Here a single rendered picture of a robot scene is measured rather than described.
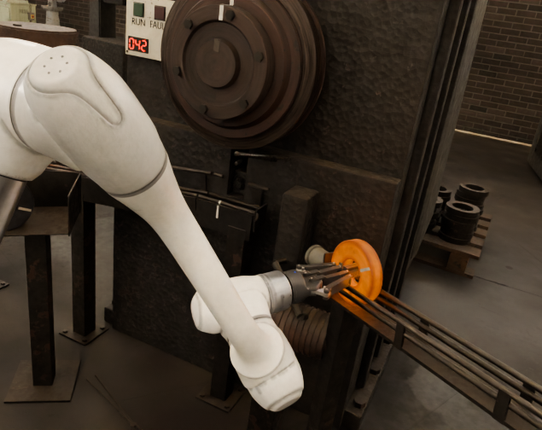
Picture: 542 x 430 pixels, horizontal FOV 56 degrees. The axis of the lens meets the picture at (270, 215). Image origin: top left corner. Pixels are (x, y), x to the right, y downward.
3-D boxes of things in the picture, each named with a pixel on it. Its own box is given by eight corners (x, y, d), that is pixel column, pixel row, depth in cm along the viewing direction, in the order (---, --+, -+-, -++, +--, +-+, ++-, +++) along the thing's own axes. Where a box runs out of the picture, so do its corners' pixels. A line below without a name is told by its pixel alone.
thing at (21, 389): (4, 361, 180) (-13, 165, 152) (83, 361, 185) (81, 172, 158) (-15, 403, 161) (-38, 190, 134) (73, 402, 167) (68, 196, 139)
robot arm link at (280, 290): (270, 323, 109) (294, 316, 112) (272, 287, 106) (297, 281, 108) (250, 301, 117) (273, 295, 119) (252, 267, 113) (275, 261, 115)
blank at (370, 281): (348, 305, 130) (338, 307, 128) (335, 245, 132) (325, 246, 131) (389, 299, 117) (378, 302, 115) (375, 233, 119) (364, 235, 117)
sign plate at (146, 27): (129, 53, 168) (131, -6, 161) (196, 66, 159) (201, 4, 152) (124, 53, 166) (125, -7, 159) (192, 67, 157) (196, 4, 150)
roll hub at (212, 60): (177, 106, 144) (184, -2, 133) (267, 127, 134) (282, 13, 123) (166, 108, 139) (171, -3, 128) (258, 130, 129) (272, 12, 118)
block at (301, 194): (285, 255, 159) (296, 183, 150) (308, 263, 157) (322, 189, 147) (271, 268, 150) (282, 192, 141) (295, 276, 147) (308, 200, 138)
